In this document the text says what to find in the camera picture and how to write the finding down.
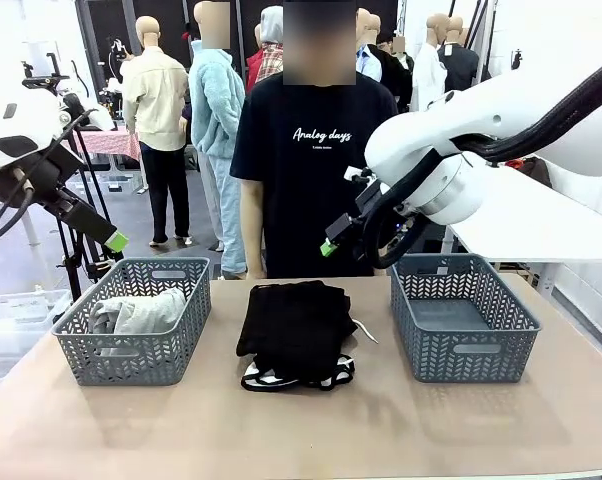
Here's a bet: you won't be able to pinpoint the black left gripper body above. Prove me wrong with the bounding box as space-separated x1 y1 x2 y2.
43 187 118 246

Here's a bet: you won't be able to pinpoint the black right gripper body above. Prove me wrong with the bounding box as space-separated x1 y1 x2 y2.
324 212 366 247

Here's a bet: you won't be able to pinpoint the light grey garment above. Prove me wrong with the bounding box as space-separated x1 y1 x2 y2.
88 288 187 357

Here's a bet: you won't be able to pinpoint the white shorts black trim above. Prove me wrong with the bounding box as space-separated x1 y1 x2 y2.
240 352 357 392

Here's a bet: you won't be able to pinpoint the person's right forearm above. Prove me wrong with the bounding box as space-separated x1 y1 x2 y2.
239 214 268 280

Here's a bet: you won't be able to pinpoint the person in black T-shirt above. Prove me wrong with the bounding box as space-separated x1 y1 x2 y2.
229 0 400 279

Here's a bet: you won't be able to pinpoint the black tripod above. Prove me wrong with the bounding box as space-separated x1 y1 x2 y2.
50 129 127 301

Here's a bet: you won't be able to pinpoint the red checked tablecloth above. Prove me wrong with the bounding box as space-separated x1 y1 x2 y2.
68 127 142 162

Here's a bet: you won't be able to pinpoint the clear plastic storage box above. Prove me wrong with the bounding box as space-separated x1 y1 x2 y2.
0 288 73 351

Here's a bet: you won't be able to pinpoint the grey plastic lattice basket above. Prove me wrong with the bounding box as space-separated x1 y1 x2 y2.
389 253 543 385
50 257 213 387

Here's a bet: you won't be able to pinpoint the mannequin cream shirt black trousers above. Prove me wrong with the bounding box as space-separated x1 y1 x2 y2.
120 14 192 249

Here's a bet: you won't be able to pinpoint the bystander in black jacket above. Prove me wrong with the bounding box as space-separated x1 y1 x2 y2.
375 34 415 114

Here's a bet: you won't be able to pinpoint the mannequin in pale blue shirt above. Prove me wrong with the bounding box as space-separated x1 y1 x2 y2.
355 7 385 84

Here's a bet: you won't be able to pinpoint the mannequin in light blue clothes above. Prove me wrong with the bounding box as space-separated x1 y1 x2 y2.
188 0 248 281

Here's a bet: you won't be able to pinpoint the mannequin in white coat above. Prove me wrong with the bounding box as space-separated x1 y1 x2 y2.
411 12 450 114

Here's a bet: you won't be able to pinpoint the mannequin plaid shirt grey hood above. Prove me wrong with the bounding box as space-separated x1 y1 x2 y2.
245 4 287 96

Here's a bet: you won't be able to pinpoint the dark brown bag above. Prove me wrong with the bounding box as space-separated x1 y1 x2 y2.
500 155 553 190

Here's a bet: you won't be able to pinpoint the mannequin in black shirt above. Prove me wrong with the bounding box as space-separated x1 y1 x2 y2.
438 14 482 96

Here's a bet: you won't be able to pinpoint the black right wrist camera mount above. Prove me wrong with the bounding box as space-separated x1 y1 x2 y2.
355 178 397 219

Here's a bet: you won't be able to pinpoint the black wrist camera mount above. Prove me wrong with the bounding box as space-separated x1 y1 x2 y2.
355 178 397 219
0 144 85 211

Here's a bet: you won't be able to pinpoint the black left arm cable bundle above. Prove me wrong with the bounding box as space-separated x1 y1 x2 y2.
0 107 100 251

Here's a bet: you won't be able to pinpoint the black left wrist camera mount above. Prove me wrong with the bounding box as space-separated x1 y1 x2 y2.
0 144 85 211

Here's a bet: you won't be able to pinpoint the black camera rig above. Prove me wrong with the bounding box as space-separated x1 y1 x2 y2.
20 49 72 96

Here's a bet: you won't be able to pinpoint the black right arm cable sleeve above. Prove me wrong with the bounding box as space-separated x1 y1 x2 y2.
353 64 602 271

